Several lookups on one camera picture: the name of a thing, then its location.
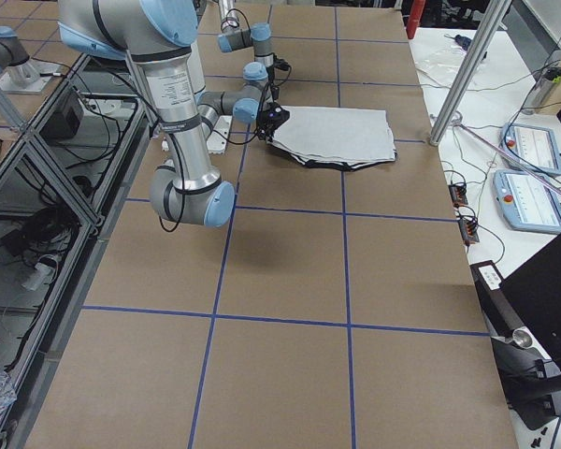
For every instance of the white camera column with base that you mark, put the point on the white camera column with base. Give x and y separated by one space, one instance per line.
180 87

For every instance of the grey green water bottle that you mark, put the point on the grey green water bottle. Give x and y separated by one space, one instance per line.
547 80

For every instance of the aluminium frame post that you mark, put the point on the aluminium frame post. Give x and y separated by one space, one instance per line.
493 16

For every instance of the grey cartoon print t-shirt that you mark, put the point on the grey cartoon print t-shirt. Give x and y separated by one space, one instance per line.
338 138

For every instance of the reacher grabber stick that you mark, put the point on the reacher grabber stick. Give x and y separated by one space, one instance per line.
517 161

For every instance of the blue teach pendant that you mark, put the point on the blue teach pendant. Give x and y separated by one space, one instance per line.
537 145
526 204

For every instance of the clear plastic bag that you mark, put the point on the clear plastic bag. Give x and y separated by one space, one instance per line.
442 66

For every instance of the upper blue teach pendant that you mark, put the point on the upper blue teach pendant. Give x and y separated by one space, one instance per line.
537 145

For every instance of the aluminium frame table side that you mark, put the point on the aluminium frame table side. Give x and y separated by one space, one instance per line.
62 184

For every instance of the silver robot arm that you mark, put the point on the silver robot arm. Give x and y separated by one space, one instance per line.
237 34
158 37

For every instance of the black monitor on stand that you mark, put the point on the black monitor on stand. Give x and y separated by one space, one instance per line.
524 312

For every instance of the lower blue teach pendant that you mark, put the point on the lower blue teach pendant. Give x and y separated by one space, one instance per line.
526 204

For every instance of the orange black connector board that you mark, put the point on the orange black connector board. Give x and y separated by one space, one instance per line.
458 194

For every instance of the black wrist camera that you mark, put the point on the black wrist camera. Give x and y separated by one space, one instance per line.
282 65
281 115

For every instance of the red fire extinguisher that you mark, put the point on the red fire extinguisher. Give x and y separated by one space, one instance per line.
416 13

